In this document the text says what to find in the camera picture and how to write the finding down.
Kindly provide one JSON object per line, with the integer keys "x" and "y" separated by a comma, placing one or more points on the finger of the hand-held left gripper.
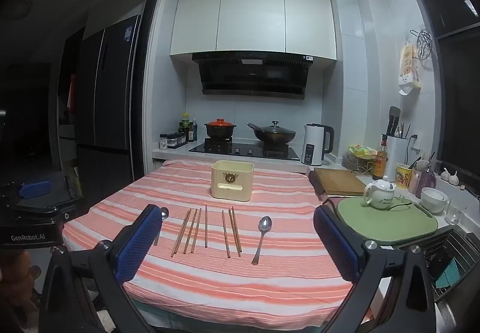
{"x": 45, "y": 211}
{"x": 35, "y": 189}

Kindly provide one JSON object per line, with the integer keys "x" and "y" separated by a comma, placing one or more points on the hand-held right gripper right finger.
{"x": 337, "y": 247}

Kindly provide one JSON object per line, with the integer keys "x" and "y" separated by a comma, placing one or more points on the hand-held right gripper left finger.
{"x": 138, "y": 243}

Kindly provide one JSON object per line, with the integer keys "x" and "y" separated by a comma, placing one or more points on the metal spoon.
{"x": 165, "y": 213}
{"x": 265, "y": 223}

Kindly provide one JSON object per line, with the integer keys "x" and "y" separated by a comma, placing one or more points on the wooden chopstick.
{"x": 225, "y": 234}
{"x": 190, "y": 231}
{"x": 234, "y": 233}
{"x": 181, "y": 233}
{"x": 206, "y": 226}
{"x": 196, "y": 230}
{"x": 237, "y": 230}

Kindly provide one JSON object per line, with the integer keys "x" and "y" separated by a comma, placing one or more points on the cream utensil holder box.
{"x": 232, "y": 190}

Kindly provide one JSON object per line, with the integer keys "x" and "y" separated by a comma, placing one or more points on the person's left hand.
{"x": 22, "y": 280}

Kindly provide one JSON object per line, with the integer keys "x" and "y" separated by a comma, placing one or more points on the wooden cutting board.
{"x": 345, "y": 181}

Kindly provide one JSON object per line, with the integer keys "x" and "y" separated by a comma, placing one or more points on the white teapot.
{"x": 379, "y": 192}

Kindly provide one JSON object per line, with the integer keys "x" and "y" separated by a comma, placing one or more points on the bag of vegetables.
{"x": 356, "y": 165}

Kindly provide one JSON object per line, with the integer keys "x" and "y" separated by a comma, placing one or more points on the orange striped tablecloth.
{"x": 225, "y": 280}

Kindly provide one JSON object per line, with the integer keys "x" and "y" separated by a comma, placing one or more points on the brown bottle with red label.
{"x": 380, "y": 162}

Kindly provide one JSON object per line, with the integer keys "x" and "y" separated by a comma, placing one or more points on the yellow printed mug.
{"x": 404, "y": 176}

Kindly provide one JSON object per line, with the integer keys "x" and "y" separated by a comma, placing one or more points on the yellow green snack bag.
{"x": 360, "y": 151}

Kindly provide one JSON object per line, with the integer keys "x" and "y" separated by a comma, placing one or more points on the white electric kettle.
{"x": 313, "y": 145}

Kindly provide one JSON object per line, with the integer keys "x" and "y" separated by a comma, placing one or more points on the white bowl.
{"x": 434, "y": 200}

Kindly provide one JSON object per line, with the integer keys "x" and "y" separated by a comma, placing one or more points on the purple bottle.
{"x": 425, "y": 181}

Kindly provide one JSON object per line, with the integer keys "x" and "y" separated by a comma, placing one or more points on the rack of spice jars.
{"x": 177, "y": 140}

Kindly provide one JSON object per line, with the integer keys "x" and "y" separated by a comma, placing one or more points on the metal dish rack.
{"x": 446, "y": 265}

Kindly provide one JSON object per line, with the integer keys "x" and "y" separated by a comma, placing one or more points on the white knife holder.
{"x": 397, "y": 151}

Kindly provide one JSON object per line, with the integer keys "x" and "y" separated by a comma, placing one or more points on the dark grey refrigerator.
{"x": 108, "y": 93}

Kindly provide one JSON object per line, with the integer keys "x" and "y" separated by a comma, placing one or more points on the clear drinking glass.
{"x": 454, "y": 213}

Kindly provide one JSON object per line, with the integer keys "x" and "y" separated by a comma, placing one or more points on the dark sauce bottle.
{"x": 192, "y": 130}

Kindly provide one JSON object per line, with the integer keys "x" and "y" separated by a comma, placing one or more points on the garlic bulb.
{"x": 454, "y": 177}
{"x": 444, "y": 174}

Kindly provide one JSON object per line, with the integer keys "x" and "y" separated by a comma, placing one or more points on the black wok with glass lid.
{"x": 273, "y": 132}

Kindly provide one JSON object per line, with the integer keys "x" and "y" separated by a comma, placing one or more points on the black gas hob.
{"x": 243, "y": 151}

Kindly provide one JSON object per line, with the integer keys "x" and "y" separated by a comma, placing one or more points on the clay pot with orange lid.
{"x": 220, "y": 129}

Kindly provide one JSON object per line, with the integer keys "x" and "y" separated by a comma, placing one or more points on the black spatula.
{"x": 393, "y": 117}

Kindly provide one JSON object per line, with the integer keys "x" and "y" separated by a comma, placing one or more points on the dark window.
{"x": 457, "y": 100}

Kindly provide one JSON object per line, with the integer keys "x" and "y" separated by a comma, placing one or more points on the hanging food package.
{"x": 409, "y": 69}

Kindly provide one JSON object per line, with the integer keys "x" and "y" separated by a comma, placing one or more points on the metal steamer rack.
{"x": 423, "y": 43}

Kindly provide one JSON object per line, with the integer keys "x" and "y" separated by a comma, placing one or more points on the white wall socket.
{"x": 414, "y": 142}

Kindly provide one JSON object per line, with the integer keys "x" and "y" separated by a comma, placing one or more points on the white wall cabinet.
{"x": 251, "y": 16}

